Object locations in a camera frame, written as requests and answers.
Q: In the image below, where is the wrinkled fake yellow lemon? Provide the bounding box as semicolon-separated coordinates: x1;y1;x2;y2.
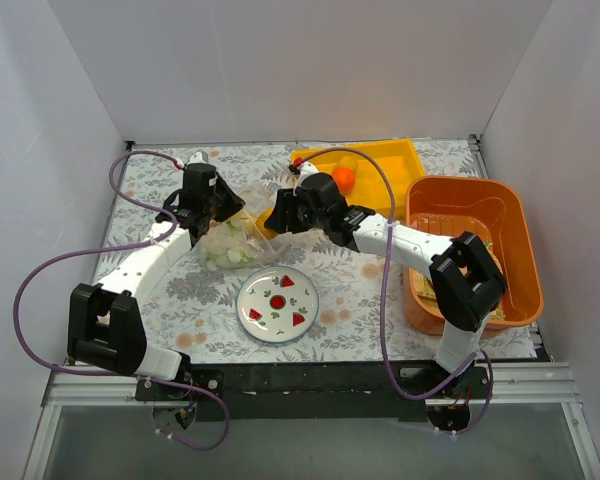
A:
255;208;277;240

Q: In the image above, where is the fake orange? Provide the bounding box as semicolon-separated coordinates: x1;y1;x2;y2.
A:
331;167;356;195

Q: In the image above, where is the clear zip top bag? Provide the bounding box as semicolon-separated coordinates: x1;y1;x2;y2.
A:
196;183;306;272

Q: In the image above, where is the smooth fake yellow lemon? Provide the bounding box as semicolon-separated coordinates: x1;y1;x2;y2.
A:
338;154;358;172

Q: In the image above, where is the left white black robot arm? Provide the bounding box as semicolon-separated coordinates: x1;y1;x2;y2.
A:
67;163;244;400

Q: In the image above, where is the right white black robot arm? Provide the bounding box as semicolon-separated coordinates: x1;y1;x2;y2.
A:
264;172;508;400

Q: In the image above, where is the yellow plastic tray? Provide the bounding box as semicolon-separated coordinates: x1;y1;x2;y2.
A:
290;138;426;220

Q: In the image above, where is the floral pattern table mat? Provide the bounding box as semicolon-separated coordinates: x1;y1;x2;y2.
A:
74;137;539;366

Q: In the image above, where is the watermelon pattern ceramic plate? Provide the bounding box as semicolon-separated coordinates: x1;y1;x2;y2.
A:
236;266;320;344

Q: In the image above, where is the green bamboo placemat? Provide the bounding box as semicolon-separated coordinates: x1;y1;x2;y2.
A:
410;237;506;321

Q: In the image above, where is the round woven bamboo basket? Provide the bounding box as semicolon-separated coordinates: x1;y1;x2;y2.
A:
484;241;504;278

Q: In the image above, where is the orange plastic tub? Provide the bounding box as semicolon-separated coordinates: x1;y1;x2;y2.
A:
405;176;544;339

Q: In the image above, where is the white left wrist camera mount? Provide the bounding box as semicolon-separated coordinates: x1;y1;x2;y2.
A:
176;150;209;170

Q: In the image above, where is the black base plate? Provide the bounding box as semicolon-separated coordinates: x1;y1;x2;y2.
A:
135;361;488;422

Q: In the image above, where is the aluminium frame rail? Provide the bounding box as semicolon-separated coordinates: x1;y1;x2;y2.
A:
21;133;600;480

